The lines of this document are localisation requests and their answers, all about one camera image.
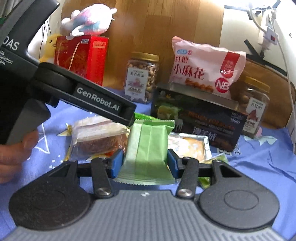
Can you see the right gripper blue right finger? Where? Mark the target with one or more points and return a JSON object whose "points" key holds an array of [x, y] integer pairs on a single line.
{"points": [[186, 170]]}

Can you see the person's left hand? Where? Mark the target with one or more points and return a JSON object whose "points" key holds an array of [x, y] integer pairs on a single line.
{"points": [[13, 156]]}

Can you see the dark metal tin box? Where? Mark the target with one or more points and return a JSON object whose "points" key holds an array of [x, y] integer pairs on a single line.
{"points": [[198, 112]]}

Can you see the wrapped yellow pastry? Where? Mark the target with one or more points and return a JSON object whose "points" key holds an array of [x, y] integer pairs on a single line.
{"points": [[187, 145]]}

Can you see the pink fried dough snack bag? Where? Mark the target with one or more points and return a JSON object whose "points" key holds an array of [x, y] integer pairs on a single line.
{"points": [[205, 67]]}

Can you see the green snack packet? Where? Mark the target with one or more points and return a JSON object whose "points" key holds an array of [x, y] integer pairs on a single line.
{"points": [[145, 161]]}

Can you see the yellow plush toy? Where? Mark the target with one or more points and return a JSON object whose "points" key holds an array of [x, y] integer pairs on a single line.
{"points": [[49, 49]]}

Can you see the white power strip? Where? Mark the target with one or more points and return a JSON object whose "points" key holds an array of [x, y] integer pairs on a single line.
{"points": [[268, 36]]}

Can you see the red gift box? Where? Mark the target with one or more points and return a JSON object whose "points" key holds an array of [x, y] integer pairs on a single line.
{"points": [[84, 56]]}

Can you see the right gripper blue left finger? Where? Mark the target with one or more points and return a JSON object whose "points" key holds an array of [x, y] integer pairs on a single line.
{"points": [[102, 170]]}

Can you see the clear brown cake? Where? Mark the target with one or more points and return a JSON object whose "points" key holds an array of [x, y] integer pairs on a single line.
{"points": [[95, 136]]}

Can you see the nut jar gold lid right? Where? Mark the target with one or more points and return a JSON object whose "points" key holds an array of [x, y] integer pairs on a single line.
{"points": [[254, 100]]}

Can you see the nut jar gold lid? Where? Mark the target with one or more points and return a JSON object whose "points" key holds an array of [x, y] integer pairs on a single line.
{"points": [[141, 74], [254, 100]]}

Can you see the nut jar gold lid left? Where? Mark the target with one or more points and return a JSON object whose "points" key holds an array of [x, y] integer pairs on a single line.
{"points": [[141, 74]]}

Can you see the pink white plush toy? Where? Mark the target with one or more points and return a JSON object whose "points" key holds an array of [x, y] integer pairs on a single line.
{"points": [[92, 20]]}

